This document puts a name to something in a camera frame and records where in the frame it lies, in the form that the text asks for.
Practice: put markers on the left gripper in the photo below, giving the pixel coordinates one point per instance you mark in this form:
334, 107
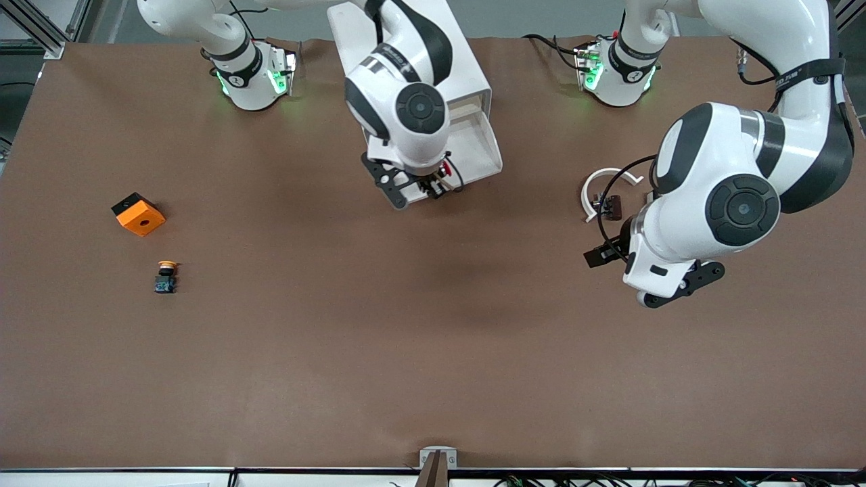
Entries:
617, 247

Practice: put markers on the red push button switch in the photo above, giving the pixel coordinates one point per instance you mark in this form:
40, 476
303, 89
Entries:
444, 164

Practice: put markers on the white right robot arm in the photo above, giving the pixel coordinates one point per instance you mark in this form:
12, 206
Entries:
399, 88

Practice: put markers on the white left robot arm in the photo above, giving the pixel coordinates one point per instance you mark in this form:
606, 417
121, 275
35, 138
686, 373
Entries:
798, 40

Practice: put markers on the white drawer cabinet housing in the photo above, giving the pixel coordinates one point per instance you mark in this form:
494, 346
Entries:
467, 61

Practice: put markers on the white curved plastic piece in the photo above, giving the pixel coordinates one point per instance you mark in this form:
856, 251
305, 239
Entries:
612, 172

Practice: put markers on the brown table mat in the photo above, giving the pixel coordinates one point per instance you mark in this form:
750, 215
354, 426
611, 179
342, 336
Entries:
406, 338

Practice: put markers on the grey metal bracket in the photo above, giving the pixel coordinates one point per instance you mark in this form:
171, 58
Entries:
438, 450

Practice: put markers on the yellow push button switch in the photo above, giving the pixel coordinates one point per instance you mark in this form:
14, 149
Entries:
166, 279

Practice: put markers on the orange black switch box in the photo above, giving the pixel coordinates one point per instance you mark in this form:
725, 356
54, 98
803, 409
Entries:
141, 218

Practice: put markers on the aluminium frame profile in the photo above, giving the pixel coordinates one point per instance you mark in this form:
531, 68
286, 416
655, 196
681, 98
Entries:
854, 5
51, 42

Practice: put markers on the white table edge rail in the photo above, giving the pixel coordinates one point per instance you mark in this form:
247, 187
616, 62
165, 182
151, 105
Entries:
135, 479

